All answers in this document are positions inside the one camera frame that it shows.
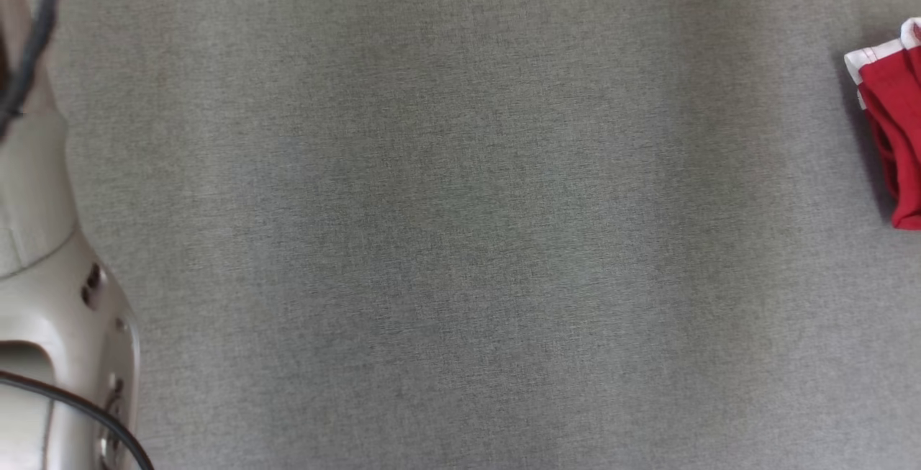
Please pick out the red shorts with white stripe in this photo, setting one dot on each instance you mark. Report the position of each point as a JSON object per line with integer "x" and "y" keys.
{"x": 899, "y": 132}

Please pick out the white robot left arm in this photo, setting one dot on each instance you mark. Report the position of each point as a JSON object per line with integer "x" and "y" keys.
{"x": 43, "y": 297}

